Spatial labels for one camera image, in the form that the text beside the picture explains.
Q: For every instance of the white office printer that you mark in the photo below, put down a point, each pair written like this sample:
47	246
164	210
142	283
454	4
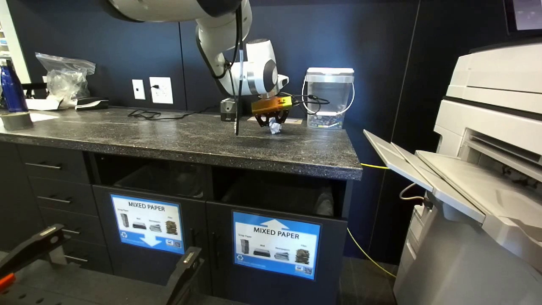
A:
479	170

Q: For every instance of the mixed paper sign arrow down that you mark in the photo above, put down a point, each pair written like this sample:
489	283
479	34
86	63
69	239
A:
147	222

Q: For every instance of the clear plastic bag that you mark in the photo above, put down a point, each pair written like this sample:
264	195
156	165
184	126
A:
64	76

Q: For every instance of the white paper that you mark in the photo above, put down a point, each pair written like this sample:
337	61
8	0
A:
274	127

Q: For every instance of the white wall switch plate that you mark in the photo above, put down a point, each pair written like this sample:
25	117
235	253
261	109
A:
137	88

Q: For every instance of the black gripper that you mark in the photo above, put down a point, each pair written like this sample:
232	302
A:
264	117

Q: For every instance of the black clamp bar orange tip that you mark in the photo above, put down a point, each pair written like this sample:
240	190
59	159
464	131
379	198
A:
34	246

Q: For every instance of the black cabinet drawer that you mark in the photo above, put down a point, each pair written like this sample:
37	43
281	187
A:
90	251
78	220
64	188
52	158

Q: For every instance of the mixed paper sign arrow up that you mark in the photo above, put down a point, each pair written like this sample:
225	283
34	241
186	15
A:
276	246

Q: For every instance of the white wall outlet plate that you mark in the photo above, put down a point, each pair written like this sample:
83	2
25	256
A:
161	90

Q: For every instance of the blue bottle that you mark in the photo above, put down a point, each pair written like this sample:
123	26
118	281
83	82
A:
10	87

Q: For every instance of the clear plastic bucket with lid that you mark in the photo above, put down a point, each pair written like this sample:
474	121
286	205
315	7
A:
327	95

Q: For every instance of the dark monitor screen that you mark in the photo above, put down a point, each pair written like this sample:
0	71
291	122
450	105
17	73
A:
527	14

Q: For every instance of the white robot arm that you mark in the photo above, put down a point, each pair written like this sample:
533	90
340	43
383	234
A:
225	34

